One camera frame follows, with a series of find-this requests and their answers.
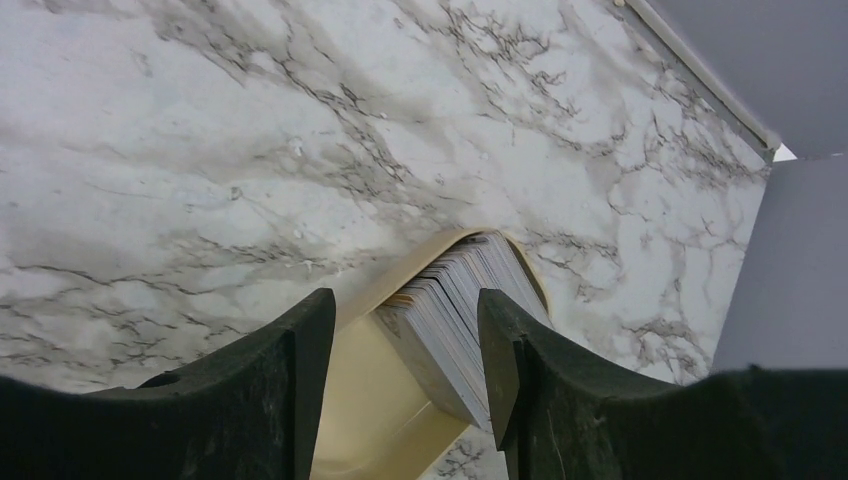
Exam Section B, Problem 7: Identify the beige oval card tray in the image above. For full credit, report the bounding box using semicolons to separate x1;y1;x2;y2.
311;228;549;479

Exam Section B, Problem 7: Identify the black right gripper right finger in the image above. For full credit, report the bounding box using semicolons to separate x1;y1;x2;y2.
477;289;847;479

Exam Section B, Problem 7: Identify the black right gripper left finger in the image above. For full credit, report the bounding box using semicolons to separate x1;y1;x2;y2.
1;288;336;479

